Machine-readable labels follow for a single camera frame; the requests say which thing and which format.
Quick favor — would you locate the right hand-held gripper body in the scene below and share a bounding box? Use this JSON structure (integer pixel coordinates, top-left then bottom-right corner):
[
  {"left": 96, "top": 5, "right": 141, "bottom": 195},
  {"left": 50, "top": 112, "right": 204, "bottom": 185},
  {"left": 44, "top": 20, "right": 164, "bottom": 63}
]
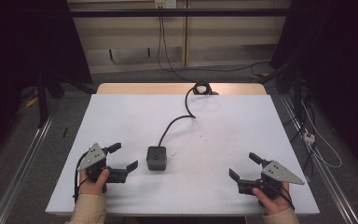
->
[{"left": 237, "top": 160, "right": 306, "bottom": 202}]

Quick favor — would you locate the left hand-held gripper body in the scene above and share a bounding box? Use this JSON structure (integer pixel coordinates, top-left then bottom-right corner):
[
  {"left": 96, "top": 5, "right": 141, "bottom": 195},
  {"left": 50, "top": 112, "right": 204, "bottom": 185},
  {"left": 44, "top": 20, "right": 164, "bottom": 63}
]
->
[{"left": 76, "top": 142, "right": 129, "bottom": 194}]

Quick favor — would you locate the person's left hand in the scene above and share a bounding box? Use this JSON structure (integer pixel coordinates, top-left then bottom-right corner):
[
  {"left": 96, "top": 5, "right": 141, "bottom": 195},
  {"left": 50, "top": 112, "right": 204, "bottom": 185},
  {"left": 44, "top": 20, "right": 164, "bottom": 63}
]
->
[{"left": 78, "top": 167, "right": 111, "bottom": 196}]

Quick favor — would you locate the person's right hand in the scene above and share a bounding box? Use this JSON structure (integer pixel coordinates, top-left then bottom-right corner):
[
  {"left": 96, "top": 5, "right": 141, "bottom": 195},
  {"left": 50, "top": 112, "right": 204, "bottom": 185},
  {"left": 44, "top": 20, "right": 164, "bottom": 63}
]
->
[{"left": 251, "top": 181, "right": 293, "bottom": 217}]

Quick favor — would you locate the black power adapter box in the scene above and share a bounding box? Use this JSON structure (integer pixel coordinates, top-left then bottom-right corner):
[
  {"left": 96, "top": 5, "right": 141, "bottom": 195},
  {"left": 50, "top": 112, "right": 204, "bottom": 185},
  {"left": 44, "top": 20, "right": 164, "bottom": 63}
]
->
[{"left": 145, "top": 146, "right": 168, "bottom": 172}]

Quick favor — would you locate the white table board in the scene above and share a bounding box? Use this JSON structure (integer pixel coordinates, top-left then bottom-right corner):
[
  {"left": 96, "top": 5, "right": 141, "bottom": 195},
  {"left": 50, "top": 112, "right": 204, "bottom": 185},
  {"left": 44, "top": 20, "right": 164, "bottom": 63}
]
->
[{"left": 45, "top": 92, "right": 321, "bottom": 217}]

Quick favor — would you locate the black metal stand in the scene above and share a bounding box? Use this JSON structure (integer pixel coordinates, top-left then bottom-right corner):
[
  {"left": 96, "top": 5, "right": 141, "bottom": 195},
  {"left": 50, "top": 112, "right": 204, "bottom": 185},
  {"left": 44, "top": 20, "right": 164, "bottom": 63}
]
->
[
  {"left": 257, "top": 62, "right": 306, "bottom": 125},
  {"left": 35, "top": 62, "right": 63, "bottom": 129}
]

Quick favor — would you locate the black curtain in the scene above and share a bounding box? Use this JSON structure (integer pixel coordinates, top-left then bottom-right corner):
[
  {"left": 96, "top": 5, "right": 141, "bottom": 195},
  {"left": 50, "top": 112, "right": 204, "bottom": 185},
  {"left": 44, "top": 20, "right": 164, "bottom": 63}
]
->
[
  {"left": 0, "top": 0, "right": 93, "bottom": 169},
  {"left": 269, "top": 0, "right": 358, "bottom": 180}
]

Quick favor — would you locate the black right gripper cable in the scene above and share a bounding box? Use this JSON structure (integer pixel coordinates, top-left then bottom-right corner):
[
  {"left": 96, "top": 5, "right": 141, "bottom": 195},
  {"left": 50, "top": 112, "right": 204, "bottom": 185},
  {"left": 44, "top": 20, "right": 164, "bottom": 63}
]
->
[{"left": 273, "top": 183, "right": 296, "bottom": 213}]

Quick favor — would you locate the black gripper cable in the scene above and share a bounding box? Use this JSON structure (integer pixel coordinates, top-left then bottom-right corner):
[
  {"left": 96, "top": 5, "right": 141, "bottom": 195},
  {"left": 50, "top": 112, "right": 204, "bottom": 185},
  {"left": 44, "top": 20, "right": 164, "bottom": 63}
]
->
[
  {"left": 273, "top": 183, "right": 296, "bottom": 213},
  {"left": 72, "top": 150, "right": 90, "bottom": 203}
]

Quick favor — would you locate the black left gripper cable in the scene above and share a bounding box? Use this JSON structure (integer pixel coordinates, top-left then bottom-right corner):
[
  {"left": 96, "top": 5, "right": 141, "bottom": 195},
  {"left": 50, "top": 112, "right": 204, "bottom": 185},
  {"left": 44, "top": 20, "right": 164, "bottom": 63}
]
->
[{"left": 72, "top": 150, "right": 90, "bottom": 203}]

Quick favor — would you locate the aluminium floor rail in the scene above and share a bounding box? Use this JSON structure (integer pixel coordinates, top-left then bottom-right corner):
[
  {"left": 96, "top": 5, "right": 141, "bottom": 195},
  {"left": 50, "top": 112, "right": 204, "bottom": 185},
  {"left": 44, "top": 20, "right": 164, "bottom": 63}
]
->
[
  {"left": 279, "top": 92, "right": 358, "bottom": 224},
  {"left": 0, "top": 115, "right": 54, "bottom": 224}
]

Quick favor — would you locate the white floor cable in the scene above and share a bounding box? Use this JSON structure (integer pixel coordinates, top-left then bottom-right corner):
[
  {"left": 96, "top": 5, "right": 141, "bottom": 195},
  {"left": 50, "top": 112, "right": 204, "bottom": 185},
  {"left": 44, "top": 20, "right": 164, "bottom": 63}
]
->
[{"left": 299, "top": 100, "right": 343, "bottom": 170}]

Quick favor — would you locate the black adapter cable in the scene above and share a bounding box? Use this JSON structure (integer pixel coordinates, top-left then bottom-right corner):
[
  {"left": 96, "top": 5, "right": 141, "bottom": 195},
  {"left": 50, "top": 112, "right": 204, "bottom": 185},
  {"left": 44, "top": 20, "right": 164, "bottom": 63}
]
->
[{"left": 158, "top": 79, "right": 220, "bottom": 147}]

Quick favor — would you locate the black hanging wall cable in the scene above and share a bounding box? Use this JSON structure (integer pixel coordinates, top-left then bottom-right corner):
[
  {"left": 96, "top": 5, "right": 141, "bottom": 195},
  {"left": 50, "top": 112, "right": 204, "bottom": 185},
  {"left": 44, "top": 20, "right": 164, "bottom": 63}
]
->
[{"left": 157, "top": 6, "right": 271, "bottom": 82}]

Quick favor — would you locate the black horizontal frame bar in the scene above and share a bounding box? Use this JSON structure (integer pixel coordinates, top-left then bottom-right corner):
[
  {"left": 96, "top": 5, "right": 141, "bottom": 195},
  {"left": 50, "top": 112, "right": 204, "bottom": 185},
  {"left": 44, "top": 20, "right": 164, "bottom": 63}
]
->
[{"left": 43, "top": 8, "right": 293, "bottom": 19}]

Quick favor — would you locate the white wall socket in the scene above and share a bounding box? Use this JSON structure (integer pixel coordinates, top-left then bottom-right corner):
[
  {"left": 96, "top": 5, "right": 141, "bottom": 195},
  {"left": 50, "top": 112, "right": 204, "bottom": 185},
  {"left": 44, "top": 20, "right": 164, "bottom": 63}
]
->
[{"left": 154, "top": 0, "right": 177, "bottom": 9}]

